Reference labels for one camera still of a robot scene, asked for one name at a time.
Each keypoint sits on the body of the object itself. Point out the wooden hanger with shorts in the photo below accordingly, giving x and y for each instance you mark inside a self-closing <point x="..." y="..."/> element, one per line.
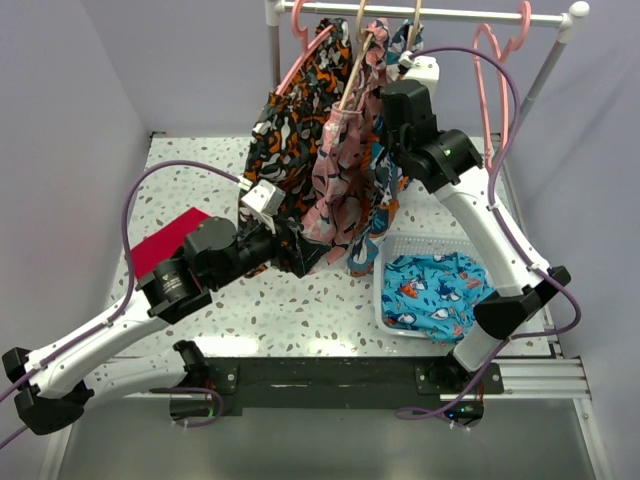
<point x="365" y="39"/>

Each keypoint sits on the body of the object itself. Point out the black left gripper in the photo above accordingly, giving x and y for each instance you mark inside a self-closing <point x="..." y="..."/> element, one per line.
<point x="303" y="253"/>

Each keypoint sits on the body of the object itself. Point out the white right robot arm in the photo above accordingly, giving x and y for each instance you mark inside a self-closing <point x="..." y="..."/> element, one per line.
<point x="449" y="167"/>

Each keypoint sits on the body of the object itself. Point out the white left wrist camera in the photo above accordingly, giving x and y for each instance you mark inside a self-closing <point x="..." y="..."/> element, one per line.
<point x="262" y="200"/>

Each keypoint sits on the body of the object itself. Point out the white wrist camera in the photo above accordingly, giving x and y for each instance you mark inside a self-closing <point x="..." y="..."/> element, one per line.
<point x="423" y="69"/>
<point x="262" y="200"/>

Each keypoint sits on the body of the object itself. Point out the empty pink hanger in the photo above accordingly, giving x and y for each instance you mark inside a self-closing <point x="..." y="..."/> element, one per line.
<point x="500" y="54"/>

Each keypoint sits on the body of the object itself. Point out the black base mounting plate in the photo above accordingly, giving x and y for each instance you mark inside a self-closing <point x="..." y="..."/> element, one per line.
<point x="363" y="383"/>

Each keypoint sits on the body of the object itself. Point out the red folded cloth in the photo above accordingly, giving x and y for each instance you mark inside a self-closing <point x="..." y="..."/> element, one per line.
<point x="161" y="245"/>

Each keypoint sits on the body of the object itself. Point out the white clothes rack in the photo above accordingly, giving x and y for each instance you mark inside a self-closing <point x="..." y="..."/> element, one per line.
<point x="566" y="25"/>

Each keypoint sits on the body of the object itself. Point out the white plastic basket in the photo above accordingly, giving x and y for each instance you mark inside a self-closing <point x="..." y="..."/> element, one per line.
<point x="397" y="244"/>

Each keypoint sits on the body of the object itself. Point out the pink hanger left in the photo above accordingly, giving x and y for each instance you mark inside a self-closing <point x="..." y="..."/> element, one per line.
<point x="300" y="55"/>

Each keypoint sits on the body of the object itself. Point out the light blue shark shorts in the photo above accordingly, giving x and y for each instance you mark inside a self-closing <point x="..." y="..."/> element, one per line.
<point x="433" y="295"/>

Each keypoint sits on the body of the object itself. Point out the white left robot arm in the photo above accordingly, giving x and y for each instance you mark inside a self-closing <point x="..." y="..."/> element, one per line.
<point x="53" y="384"/>

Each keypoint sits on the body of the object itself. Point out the blue orange patterned shorts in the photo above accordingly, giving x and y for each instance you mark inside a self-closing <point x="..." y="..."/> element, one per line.
<point x="384" y="179"/>

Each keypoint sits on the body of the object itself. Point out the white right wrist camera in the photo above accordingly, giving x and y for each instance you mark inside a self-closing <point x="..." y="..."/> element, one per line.
<point x="423" y="69"/>

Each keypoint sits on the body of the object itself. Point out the pink patterned shorts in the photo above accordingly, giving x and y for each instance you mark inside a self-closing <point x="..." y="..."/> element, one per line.
<point x="339" y="174"/>

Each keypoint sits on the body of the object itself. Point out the black orange camouflage shorts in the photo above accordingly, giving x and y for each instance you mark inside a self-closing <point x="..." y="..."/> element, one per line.
<point x="287" y="134"/>

